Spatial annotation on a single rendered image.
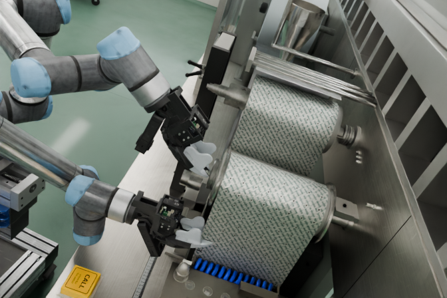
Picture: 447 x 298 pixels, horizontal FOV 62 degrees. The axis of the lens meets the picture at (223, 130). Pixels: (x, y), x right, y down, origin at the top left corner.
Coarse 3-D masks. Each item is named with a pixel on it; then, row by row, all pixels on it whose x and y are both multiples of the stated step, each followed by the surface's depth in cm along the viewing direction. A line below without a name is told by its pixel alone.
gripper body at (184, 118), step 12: (168, 96) 75; (180, 96) 76; (144, 108) 77; (156, 108) 75; (168, 108) 77; (180, 108) 76; (192, 108) 78; (168, 120) 78; (180, 120) 77; (192, 120) 78; (204, 120) 81; (168, 132) 77; (180, 132) 78; (192, 132) 78; (168, 144) 79; (180, 144) 79
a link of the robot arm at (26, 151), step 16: (0, 128) 82; (16, 128) 86; (0, 144) 83; (16, 144) 85; (32, 144) 88; (16, 160) 87; (32, 160) 89; (48, 160) 91; (64, 160) 96; (48, 176) 93; (64, 176) 95; (96, 176) 106
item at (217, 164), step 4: (216, 160) 86; (220, 160) 87; (216, 164) 85; (220, 164) 85; (212, 168) 84; (216, 168) 85; (212, 172) 84; (216, 172) 84; (212, 176) 84; (216, 176) 84; (208, 180) 84; (212, 180) 84; (208, 184) 85; (212, 184) 85; (208, 188) 86
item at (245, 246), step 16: (208, 224) 88; (224, 224) 87; (240, 224) 86; (256, 224) 85; (224, 240) 90; (240, 240) 89; (256, 240) 88; (272, 240) 87; (288, 240) 86; (208, 256) 94; (224, 256) 93; (240, 256) 92; (256, 256) 90; (272, 256) 90; (288, 256) 89; (240, 272) 95; (256, 272) 94; (272, 272) 92; (288, 272) 91
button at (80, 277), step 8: (72, 272) 93; (80, 272) 93; (88, 272) 94; (96, 272) 95; (72, 280) 91; (80, 280) 92; (88, 280) 92; (96, 280) 93; (64, 288) 89; (72, 288) 90; (80, 288) 90; (88, 288) 91; (72, 296) 90; (80, 296) 89; (88, 296) 89
